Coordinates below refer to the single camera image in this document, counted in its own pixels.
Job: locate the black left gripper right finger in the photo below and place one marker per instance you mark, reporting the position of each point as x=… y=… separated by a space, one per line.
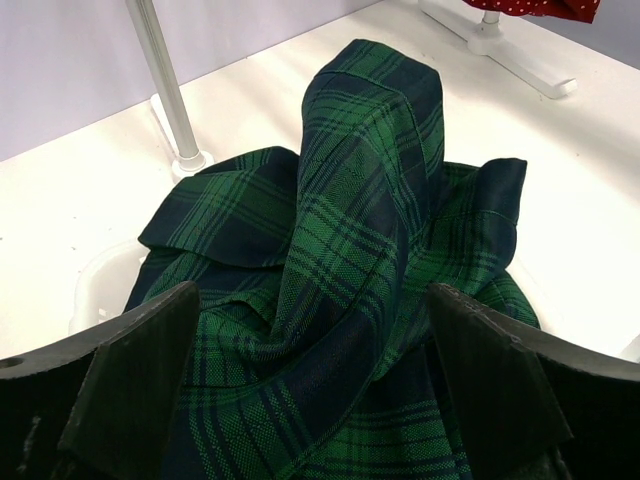
x=530 y=405

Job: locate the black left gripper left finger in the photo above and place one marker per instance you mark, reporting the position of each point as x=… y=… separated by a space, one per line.
x=99 y=404

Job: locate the dark green plaid skirt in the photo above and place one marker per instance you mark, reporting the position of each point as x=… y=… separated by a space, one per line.
x=313 y=357

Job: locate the red polka dot skirt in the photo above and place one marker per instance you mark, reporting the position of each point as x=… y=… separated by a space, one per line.
x=583 y=11

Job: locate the metal clothes rack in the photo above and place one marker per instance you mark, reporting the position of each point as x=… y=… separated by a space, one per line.
x=484 y=36

